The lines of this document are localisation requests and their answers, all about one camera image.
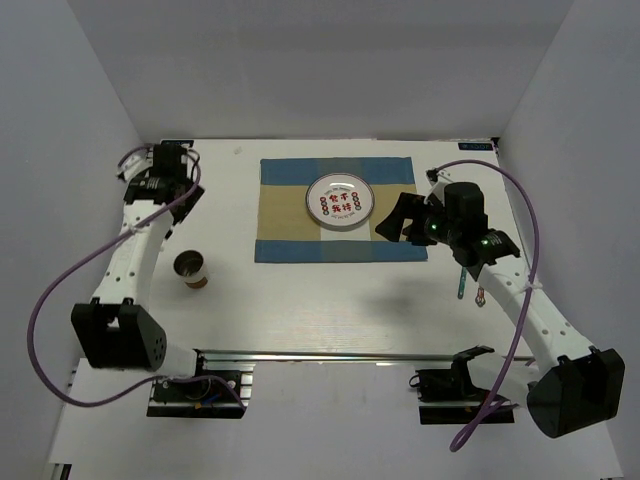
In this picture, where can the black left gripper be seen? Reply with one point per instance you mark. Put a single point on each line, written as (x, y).
(195, 193)

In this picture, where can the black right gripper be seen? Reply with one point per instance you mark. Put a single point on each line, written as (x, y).
(392, 226)

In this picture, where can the white plate with red print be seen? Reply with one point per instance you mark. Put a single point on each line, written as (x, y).
(340, 201)

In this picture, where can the white brown metal cup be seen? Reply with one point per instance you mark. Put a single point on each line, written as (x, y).
(191, 268)

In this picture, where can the blue tan white placemat cloth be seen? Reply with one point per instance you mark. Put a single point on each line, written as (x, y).
(287, 232)

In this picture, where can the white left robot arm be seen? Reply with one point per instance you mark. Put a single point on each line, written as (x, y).
(115, 328)

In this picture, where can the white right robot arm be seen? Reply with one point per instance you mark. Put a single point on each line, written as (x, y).
(572, 384)

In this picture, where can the blue label sticker left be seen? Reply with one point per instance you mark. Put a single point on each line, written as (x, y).
(183, 143)

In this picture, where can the blue label sticker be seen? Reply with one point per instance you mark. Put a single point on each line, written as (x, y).
(475, 146)
(183, 143)

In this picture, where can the blue label sticker right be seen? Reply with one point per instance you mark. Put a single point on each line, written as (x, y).
(475, 146)

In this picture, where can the pink iridescent fork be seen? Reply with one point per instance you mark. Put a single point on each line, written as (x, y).
(480, 299)

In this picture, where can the teal handled knife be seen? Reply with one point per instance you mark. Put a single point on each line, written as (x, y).
(462, 283)

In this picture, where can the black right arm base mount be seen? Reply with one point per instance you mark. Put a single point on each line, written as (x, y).
(448, 395)

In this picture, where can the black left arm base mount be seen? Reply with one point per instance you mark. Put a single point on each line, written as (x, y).
(224, 394)

